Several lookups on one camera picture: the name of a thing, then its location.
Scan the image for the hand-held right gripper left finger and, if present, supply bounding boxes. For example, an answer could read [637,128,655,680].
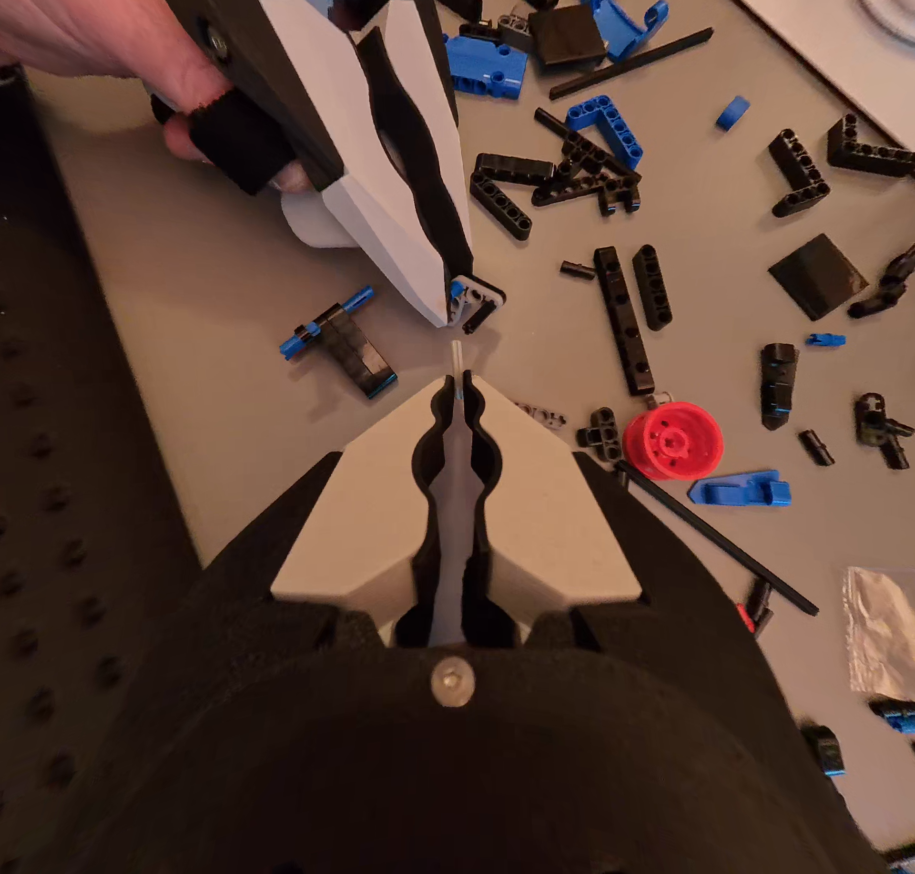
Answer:
[270,373,455,649]

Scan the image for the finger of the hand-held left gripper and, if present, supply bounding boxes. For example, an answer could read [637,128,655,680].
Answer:
[365,0,473,281]
[257,0,458,328]

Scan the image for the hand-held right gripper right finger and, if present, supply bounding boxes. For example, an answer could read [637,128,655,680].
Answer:
[463,372,642,649]

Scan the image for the blue frame panel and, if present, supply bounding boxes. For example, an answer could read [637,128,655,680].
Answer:
[443,33,530,99]
[580,0,669,63]

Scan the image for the small black blue brick assembly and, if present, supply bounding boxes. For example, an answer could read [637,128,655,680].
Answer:
[279,286,399,399]

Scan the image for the light grey short beam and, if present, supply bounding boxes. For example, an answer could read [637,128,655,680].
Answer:
[447,275,507,326]

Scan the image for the grey desk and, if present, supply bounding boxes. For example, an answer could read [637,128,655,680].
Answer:
[29,0,915,853]

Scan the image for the person's left hand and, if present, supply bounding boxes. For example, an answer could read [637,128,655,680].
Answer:
[0,0,315,195]

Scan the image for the black angled beam flat plate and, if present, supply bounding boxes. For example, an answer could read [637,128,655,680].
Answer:
[469,153,556,240]

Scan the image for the red wheel rim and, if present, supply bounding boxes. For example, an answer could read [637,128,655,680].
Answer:
[622,401,724,480]

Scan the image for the black long axle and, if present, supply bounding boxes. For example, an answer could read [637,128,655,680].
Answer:
[549,28,714,100]
[615,459,819,616]

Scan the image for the black square tile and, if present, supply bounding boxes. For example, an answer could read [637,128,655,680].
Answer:
[528,5,607,67]
[768,234,869,320]

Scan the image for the blue small panel piece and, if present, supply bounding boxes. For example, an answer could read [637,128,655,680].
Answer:
[688,470,792,508]

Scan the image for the black connector cluster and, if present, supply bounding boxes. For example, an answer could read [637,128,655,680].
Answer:
[532,109,642,217]

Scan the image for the blue angled beam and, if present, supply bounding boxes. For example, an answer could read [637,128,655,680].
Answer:
[566,96,643,170]

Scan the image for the black short straight beam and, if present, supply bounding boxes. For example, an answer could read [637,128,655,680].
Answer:
[632,245,673,331]

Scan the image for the black pin connector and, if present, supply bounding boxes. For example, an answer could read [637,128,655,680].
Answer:
[760,343,799,430]

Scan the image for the black forked connector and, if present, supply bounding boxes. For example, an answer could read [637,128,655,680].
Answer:
[855,392,915,471]

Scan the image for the large clear plastic bag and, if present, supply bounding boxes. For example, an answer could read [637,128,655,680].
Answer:
[842,566,915,699]

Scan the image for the black linked connectors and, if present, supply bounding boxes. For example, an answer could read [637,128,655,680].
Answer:
[847,245,915,319]

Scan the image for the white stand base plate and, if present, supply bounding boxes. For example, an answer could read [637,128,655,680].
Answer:
[697,0,915,153]

